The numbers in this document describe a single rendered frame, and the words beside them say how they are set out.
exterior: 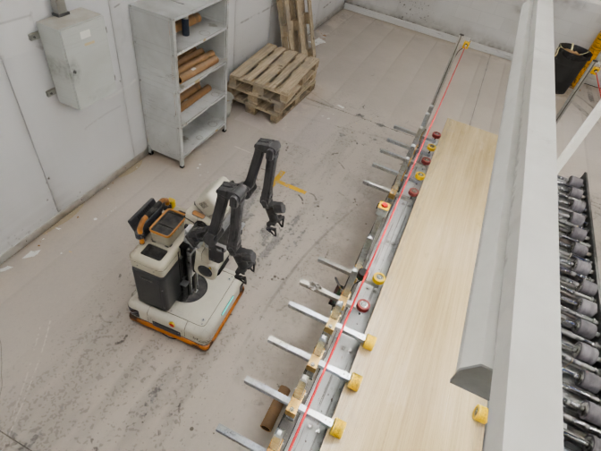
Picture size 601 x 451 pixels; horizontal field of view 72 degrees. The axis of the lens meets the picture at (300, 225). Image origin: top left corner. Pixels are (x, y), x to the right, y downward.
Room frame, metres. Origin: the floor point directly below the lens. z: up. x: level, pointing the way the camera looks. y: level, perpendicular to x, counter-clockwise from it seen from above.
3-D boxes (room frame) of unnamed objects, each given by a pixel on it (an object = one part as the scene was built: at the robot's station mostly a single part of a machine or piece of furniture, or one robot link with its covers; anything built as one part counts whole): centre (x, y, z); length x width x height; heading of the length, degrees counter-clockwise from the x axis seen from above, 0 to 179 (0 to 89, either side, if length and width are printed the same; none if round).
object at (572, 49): (7.74, -3.96, 0.36); 0.59 x 0.58 x 0.73; 164
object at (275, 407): (1.13, -0.09, 0.04); 0.30 x 0.08 x 0.08; 164
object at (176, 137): (3.92, 1.47, 0.78); 0.90 x 0.45 x 1.55; 164
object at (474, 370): (1.49, -0.68, 2.34); 2.40 x 0.12 x 0.08; 164
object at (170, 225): (1.80, 0.84, 0.87); 0.23 x 0.15 x 0.11; 168
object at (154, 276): (1.79, 0.82, 0.59); 0.55 x 0.34 x 0.83; 168
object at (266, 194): (1.89, 0.24, 1.40); 0.11 x 0.06 x 0.43; 167
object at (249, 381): (0.81, -0.13, 0.95); 0.50 x 0.04 x 0.04; 74
